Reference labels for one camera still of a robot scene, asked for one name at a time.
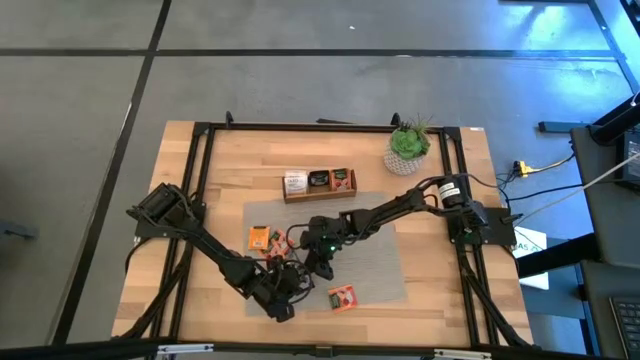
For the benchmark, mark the black desk leg bar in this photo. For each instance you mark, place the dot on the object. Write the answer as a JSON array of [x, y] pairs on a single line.
[[555, 257]]

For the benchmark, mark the black overhead camera beam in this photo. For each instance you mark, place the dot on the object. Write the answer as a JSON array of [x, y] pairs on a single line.
[[100, 350]]

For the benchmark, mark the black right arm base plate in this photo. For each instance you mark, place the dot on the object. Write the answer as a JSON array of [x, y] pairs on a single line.
[[500, 230]]

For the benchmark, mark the grey woven placemat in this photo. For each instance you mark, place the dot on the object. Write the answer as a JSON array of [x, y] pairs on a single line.
[[370, 270]]

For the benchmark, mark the teal metal bar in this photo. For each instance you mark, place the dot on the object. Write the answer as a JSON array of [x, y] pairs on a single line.
[[562, 126]]

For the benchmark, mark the dark purple tea packet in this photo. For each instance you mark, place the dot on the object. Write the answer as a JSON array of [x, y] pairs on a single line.
[[319, 181]]

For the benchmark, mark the white paper sign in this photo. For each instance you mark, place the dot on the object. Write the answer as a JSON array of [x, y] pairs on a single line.
[[532, 245]]

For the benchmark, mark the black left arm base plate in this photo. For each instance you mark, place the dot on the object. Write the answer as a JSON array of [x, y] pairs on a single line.
[[145, 231]]

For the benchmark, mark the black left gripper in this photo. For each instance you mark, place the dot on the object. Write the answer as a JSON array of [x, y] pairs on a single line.
[[280, 285]]

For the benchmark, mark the black aluminium table frame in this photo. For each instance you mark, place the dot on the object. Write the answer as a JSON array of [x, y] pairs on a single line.
[[300, 128]]

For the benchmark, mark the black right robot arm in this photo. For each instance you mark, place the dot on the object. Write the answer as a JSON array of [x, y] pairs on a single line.
[[415, 205]]

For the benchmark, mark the black monitor stand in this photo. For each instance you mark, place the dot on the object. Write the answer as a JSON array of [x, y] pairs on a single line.
[[615, 125]]

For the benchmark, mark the white orange Tazo tea packet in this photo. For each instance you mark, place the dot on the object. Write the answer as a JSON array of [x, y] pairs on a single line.
[[295, 182]]

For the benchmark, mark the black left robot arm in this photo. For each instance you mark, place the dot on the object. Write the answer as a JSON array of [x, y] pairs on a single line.
[[210, 245]]

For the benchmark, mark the succulent in white patterned pot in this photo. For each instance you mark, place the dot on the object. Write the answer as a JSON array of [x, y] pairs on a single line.
[[407, 150]]

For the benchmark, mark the black keyboard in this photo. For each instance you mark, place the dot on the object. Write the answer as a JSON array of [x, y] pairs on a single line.
[[627, 325]]

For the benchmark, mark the dark grey desk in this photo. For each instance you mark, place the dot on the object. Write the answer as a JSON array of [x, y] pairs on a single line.
[[605, 210], [600, 310]]

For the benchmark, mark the orange peach tea packet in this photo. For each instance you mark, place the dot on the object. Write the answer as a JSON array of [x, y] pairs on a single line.
[[285, 239], [341, 180], [342, 298], [274, 251], [259, 238]]

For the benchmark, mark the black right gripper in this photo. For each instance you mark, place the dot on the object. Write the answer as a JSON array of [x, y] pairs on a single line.
[[327, 235]]

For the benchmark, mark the wooden tea organizer box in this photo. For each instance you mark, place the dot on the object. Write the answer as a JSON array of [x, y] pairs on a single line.
[[320, 197]]

